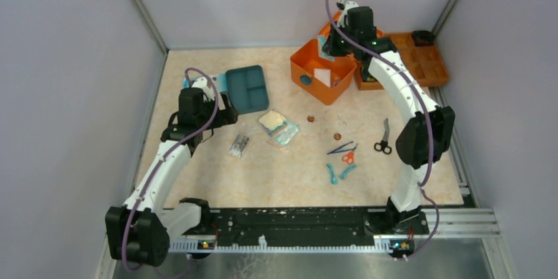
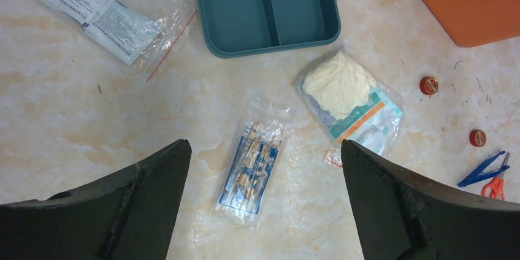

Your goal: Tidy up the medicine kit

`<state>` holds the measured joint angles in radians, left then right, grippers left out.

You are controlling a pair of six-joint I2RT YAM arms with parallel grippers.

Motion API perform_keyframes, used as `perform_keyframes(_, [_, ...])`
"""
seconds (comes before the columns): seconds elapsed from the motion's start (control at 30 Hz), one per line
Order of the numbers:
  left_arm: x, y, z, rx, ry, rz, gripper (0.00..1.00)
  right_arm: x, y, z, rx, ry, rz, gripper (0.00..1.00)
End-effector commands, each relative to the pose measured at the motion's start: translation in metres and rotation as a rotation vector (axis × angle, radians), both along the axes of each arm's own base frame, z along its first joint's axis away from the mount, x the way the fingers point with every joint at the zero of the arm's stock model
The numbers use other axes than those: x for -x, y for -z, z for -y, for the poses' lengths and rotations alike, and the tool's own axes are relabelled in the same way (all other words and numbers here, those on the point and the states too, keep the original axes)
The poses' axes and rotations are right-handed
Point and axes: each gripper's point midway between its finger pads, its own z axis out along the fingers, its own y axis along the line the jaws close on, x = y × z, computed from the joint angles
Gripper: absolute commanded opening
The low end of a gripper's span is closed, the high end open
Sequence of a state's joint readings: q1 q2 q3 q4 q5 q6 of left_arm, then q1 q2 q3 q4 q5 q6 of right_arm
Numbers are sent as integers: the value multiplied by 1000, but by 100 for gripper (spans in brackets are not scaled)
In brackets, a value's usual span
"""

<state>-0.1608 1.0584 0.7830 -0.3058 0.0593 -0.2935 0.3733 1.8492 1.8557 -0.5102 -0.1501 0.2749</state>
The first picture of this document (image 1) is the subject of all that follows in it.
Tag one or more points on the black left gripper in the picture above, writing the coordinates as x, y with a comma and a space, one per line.
226, 114

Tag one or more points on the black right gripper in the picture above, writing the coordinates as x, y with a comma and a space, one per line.
330, 45

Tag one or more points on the white gauze pad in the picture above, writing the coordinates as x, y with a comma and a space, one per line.
323, 75

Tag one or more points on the blue white packet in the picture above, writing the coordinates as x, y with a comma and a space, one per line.
218, 80

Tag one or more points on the beige gauze packet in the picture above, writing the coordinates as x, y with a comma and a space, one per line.
272, 121

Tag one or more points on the teal clear packet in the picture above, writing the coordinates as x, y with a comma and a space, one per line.
286, 133

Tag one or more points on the teal small packet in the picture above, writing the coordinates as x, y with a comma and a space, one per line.
322, 49

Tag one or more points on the small clear blue packet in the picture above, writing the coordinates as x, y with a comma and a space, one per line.
335, 81

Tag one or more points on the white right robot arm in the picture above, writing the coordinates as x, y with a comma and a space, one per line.
428, 127

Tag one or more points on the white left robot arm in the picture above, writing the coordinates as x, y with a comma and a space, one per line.
141, 230

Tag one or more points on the orange medicine box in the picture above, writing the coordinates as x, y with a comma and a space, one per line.
306, 59

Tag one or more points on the small pill blister bag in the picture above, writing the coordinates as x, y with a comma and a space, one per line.
239, 145

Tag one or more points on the teal divided tray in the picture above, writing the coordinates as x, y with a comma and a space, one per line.
247, 89

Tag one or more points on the black tape roll left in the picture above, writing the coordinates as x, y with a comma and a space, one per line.
366, 76

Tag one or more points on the orange compartment tray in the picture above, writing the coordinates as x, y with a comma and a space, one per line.
423, 62

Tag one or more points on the blue tweezers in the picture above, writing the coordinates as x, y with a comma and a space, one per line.
345, 148

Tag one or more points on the orange small scissors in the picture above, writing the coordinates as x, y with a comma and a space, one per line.
348, 158

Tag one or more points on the teal clip left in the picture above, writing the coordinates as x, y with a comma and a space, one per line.
332, 174

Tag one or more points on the teal clip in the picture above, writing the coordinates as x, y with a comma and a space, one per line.
332, 174
346, 171

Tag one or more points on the teal clip right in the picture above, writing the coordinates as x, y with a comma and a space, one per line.
346, 171

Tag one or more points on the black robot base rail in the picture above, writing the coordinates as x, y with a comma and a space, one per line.
306, 229

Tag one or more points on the black handled scissors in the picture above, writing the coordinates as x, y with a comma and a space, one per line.
383, 145

